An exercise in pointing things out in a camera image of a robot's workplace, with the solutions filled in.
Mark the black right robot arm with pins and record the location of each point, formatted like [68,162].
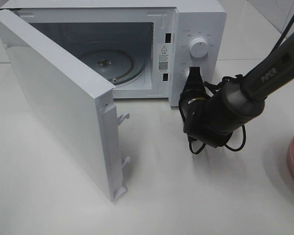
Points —
[211,113]

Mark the white microwave oven body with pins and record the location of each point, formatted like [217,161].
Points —
[134,26]

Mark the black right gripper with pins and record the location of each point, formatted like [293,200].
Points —
[192,106]

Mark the upper white control knob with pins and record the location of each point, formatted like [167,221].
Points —
[199,46]

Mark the white warning label sticker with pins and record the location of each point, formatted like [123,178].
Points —
[164,52]

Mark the glass microwave turntable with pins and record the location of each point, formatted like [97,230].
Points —
[115,65]

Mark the white microwave door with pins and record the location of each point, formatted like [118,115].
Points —
[73,101]

